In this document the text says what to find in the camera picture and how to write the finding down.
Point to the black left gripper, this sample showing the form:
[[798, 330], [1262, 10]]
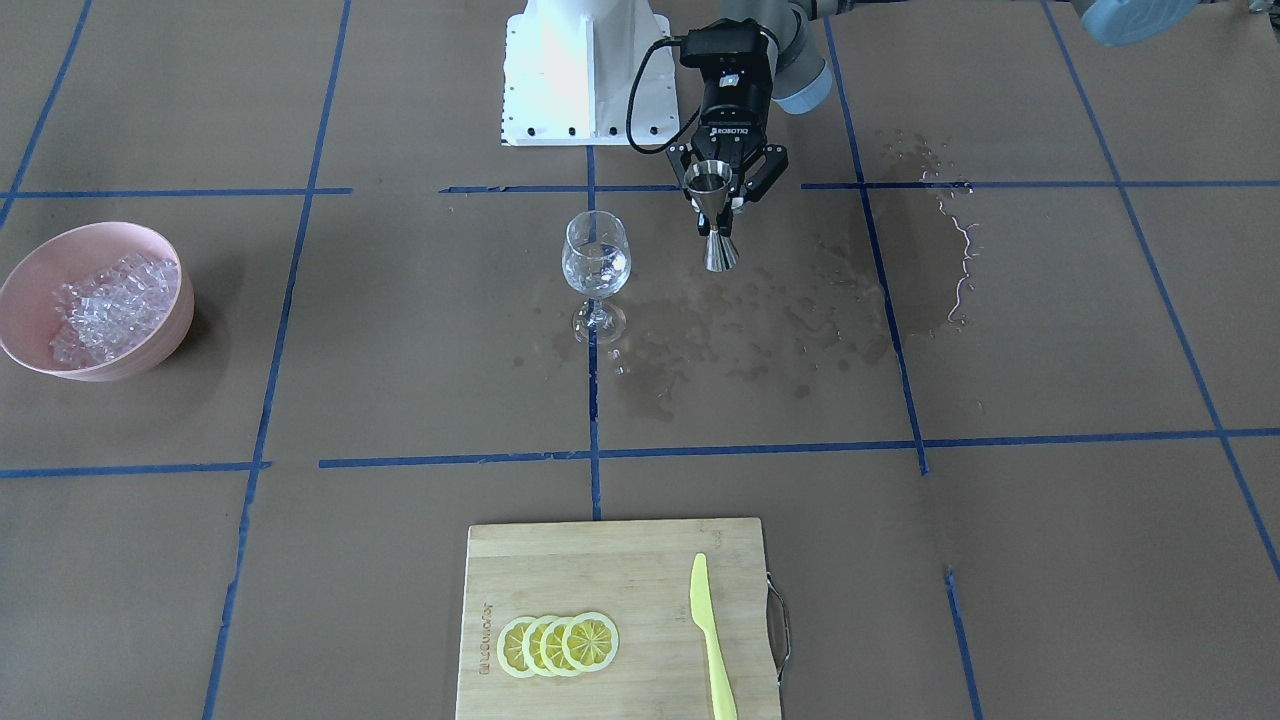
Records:
[[733, 112]]

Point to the steel double jigger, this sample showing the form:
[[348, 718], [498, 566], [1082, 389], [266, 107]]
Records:
[[709, 183]]

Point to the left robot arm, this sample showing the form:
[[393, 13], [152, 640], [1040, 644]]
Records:
[[755, 57]]

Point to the clear wine glass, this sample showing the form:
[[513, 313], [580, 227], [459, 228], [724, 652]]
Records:
[[596, 262]]

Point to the clear ice cube pile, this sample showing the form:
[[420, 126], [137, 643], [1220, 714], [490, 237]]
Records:
[[111, 311]]

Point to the bamboo cutting board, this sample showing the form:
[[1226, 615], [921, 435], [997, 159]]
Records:
[[637, 573]]

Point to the lemon slice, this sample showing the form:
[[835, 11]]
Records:
[[531, 645], [551, 648], [511, 648], [590, 642]]

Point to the yellow plastic knife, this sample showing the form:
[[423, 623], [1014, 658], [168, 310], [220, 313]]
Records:
[[702, 613]]

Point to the pink plastic bowl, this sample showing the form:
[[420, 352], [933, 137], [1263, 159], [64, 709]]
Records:
[[29, 318]]

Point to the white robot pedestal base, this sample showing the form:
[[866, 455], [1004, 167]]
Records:
[[570, 76]]

